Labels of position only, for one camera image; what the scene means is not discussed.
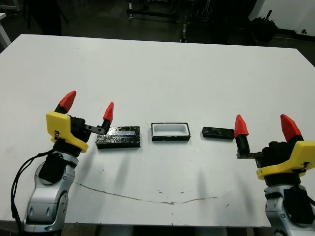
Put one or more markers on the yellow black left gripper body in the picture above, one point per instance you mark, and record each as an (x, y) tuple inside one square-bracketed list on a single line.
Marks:
[(59, 123)]

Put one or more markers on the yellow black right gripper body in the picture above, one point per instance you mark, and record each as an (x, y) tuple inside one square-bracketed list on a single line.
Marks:
[(283, 159)]

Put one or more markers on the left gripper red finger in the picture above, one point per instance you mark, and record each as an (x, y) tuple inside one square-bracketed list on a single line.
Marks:
[(108, 113), (68, 100)]

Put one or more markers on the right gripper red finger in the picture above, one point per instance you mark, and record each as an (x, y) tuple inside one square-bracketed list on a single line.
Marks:
[(290, 127), (241, 127)]

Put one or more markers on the black camera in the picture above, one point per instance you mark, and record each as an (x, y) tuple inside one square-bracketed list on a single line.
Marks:
[(217, 132)]

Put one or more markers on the black rectangular box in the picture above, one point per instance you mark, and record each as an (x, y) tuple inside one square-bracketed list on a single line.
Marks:
[(120, 138)]

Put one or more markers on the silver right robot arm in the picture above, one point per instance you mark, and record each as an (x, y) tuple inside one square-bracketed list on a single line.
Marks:
[(278, 209)]

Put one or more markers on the black box, white insert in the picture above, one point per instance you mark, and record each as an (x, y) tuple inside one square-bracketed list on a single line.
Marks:
[(171, 138)]

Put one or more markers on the small black floor object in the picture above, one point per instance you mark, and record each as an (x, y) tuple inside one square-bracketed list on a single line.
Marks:
[(304, 31)]

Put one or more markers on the black gantry crane frame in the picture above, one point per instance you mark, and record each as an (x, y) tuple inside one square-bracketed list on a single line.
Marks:
[(152, 12)]

